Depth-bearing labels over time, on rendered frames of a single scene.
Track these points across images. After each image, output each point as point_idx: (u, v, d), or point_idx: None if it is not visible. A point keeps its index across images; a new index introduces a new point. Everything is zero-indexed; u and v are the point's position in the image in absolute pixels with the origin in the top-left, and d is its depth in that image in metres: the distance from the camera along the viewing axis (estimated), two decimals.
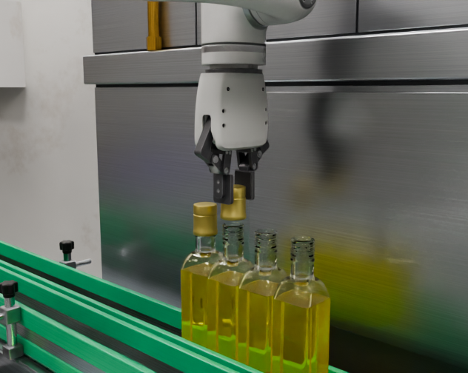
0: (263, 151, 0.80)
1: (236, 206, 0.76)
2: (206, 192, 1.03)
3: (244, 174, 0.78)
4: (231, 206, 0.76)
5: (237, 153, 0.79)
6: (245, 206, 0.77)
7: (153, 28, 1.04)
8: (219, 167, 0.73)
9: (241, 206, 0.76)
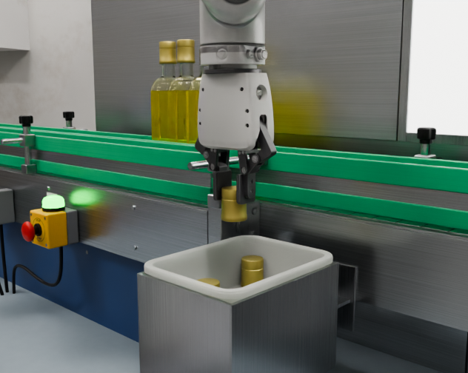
0: (263, 157, 0.72)
1: (187, 52, 1.10)
2: None
3: (241, 176, 0.75)
4: (184, 52, 1.10)
5: (250, 155, 0.76)
6: (194, 53, 1.11)
7: None
8: (209, 163, 0.78)
9: (190, 52, 1.10)
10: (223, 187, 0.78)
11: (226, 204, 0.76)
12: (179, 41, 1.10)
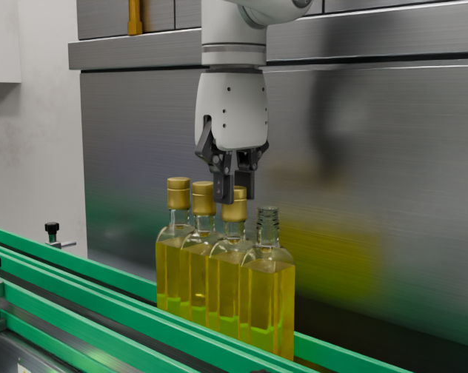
0: (263, 151, 0.80)
1: (206, 201, 0.80)
2: (185, 172, 1.06)
3: (244, 174, 0.78)
4: (201, 201, 0.80)
5: (237, 153, 0.79)
6: (215, 201, 0.81)
7: (134, 13, 1.07)
8: (220, 167, 0.73)
9: (211, 202, 0.80)
10: None
11: (244, 203, 0.76)
12: (195, 187, 0.80)
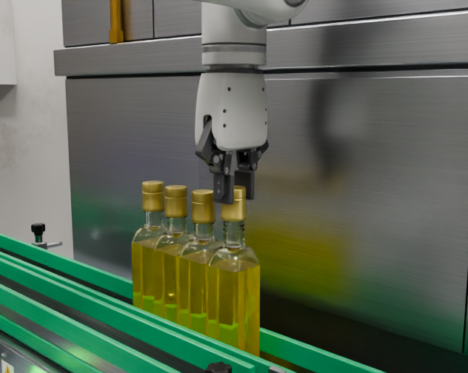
0: (263, 151, 0.80)
1: (178, 204, 0.84)
2: (164, 175, 1.10)
3: (244, 174, 0.78)
4: (173, 204, 0.84)
5: (237, 153, 0.79)
6: (186, 204, 0.85)
7: (115, 22, 1.12)
8: (220, 167, 0.73)
9: (182, 205, 0.84)
10: (197, 193, 0.80)
11: (212, 206, 0.81)
12: (167, 191, 0.84)
